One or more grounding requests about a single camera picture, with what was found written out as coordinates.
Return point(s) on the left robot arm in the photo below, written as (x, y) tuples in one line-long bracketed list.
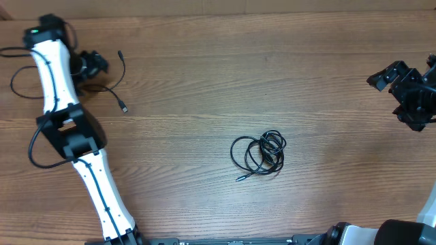
[(71, 129)]

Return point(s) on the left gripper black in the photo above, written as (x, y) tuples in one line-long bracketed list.
[(95, 62)]

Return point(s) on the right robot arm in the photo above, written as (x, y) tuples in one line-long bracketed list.
[(391, 232)]

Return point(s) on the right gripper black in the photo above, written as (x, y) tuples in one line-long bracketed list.
[(405, 78)]

